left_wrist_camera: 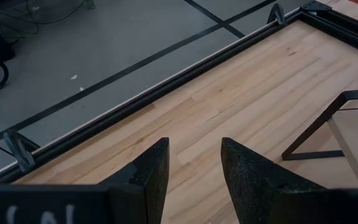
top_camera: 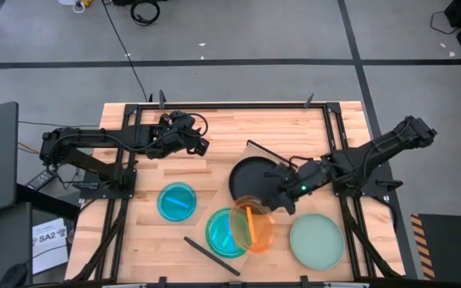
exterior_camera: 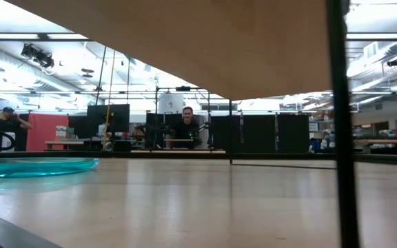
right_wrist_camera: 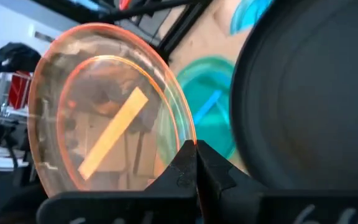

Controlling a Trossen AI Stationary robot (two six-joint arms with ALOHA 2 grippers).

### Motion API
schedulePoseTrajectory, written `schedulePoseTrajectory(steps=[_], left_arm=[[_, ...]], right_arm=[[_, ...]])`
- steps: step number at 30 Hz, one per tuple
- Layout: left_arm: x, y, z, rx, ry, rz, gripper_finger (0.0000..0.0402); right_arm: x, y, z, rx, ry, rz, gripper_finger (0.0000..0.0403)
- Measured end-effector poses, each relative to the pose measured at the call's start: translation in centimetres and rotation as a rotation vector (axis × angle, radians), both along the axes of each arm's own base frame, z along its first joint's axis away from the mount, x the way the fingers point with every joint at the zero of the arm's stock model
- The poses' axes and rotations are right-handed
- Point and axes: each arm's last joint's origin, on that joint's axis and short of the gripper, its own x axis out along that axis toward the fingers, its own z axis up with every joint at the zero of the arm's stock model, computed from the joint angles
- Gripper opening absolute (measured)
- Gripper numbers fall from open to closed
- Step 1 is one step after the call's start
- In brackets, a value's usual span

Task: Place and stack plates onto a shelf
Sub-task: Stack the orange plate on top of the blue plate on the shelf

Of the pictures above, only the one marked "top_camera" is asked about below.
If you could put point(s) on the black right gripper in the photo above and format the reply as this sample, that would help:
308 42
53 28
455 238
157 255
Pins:
284 182

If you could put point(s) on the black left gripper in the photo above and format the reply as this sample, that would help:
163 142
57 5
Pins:
174 134

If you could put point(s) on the orange transparent plate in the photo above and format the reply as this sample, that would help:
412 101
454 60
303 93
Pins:
256 240

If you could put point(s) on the teal transparent plate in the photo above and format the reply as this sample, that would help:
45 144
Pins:
176 213
218 236

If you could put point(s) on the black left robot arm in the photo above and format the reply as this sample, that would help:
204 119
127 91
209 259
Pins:
78 136

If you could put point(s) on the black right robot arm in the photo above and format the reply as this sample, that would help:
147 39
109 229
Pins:
394 138

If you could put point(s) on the black table clamp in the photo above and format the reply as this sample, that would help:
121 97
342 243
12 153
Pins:
162 282
161 100
304 282
308 102

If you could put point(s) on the pale mint green plate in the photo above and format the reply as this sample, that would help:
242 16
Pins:
317 241

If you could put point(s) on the black power adapter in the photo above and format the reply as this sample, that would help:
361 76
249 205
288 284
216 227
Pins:
40 181

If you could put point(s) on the yellow plug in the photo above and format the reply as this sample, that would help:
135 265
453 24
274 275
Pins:
87 2

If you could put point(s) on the white power strip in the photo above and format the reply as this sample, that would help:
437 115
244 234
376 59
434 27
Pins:
67 1

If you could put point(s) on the white paper sign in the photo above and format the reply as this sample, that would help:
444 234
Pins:
50 256

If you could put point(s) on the black hazard striped mat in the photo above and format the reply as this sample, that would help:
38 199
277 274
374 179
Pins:
450 248

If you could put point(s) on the black computer mouse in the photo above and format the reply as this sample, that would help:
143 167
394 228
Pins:
12 277

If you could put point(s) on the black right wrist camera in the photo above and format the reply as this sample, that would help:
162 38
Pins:
287 206

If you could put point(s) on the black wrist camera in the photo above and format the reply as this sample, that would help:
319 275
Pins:
201 147
287 206

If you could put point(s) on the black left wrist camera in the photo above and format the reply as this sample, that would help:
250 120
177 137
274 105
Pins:
201 147

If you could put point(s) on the black aluminium table frame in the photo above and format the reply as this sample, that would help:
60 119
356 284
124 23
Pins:
230 106

